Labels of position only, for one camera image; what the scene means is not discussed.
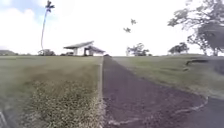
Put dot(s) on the small tree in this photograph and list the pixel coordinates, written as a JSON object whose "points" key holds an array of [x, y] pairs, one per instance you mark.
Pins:
{"points": [[137, 50]]}

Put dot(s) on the white building with dark roof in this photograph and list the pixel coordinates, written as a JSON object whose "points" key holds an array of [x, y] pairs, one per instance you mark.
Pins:
{"points": [[83, 49]]}

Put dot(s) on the dark gravel path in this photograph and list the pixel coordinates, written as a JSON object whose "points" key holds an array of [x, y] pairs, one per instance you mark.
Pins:
{"points": [[133, 96]]}

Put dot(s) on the green grass lawn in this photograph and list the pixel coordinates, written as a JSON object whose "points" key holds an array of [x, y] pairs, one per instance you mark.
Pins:
{"points": [[50, 83], [166, 68]]}

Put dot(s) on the low bush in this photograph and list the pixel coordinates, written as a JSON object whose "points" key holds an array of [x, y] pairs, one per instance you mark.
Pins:
{"points": [[46, 52]]}

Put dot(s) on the dark bushy tree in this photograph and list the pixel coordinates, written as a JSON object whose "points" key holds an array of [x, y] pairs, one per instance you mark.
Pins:
{"points": [[178, 48]]}

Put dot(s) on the tall thin palm tree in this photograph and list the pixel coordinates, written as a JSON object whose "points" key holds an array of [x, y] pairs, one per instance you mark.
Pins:
{"points": [[44, 26]]}

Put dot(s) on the large dark tree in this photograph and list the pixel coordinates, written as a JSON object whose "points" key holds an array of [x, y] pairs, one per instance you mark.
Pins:
{"points": [[206, 26]]}

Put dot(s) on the dark asphalt ground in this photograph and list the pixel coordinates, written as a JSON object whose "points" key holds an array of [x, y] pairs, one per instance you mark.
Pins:
{"points": [[208, 116]]}

